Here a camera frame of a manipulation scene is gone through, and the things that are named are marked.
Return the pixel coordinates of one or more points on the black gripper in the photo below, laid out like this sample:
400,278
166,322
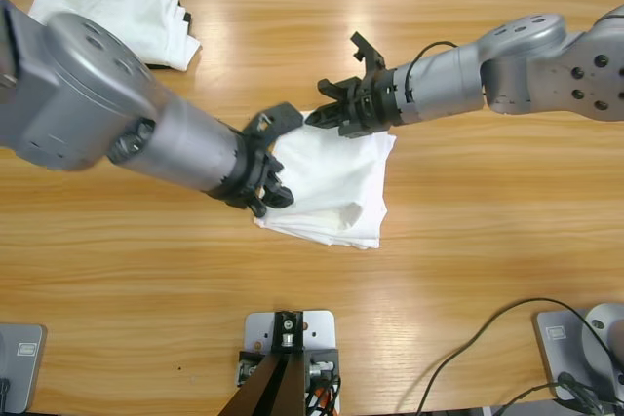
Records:
375,104
248,172

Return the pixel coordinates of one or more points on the white t-shirt with black print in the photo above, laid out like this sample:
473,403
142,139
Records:
341,177

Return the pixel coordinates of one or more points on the black garment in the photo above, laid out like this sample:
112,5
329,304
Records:
187,16

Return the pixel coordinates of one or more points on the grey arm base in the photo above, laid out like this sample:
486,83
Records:
560,352
24,367

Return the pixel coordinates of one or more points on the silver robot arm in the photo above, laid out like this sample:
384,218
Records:
73,94
439,80

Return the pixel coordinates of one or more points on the black base plug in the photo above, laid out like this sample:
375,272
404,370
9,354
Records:
568,379

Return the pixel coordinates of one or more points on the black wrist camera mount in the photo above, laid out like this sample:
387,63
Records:
368,53
278,116

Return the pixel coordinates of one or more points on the black post clamp with bolt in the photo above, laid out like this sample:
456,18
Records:
280,323

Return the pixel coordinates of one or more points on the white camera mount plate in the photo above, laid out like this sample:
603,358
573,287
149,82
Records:
324,330

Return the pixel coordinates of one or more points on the black post bracket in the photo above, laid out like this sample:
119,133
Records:
246,362
331,355

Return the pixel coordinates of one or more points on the dark camera post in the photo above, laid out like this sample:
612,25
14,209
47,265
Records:
265,391

